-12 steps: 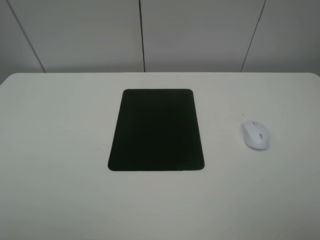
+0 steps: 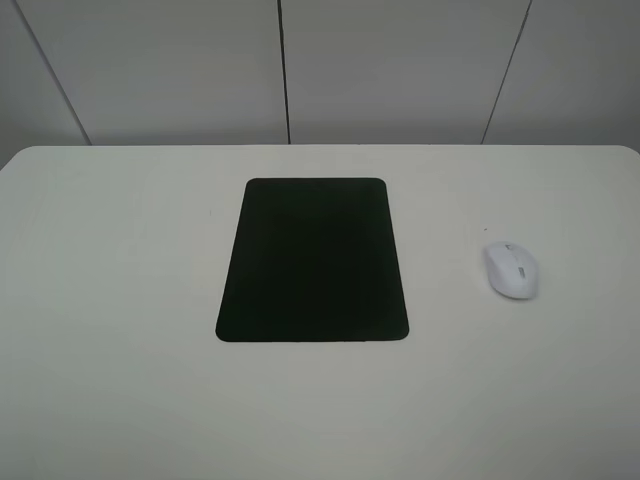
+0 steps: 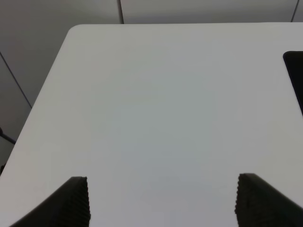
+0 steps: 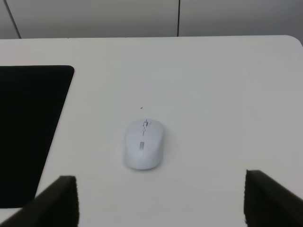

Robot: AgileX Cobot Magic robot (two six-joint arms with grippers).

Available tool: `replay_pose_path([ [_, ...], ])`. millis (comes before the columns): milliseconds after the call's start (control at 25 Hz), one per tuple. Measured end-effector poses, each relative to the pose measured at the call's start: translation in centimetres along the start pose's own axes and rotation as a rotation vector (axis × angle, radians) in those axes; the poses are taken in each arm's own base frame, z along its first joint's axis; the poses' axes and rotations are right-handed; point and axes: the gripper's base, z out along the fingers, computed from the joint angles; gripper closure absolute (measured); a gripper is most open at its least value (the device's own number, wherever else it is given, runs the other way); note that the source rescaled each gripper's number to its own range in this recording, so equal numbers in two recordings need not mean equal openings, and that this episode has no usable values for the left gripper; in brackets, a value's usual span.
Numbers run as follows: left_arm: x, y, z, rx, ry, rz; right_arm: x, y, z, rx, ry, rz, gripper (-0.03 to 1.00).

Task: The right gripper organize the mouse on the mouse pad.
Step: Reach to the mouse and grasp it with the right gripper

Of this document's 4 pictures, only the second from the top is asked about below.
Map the black rectangular mouse pad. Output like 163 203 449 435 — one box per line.
216 178 409 343

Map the white wireless computer mouse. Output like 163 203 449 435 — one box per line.
483 241 539 300

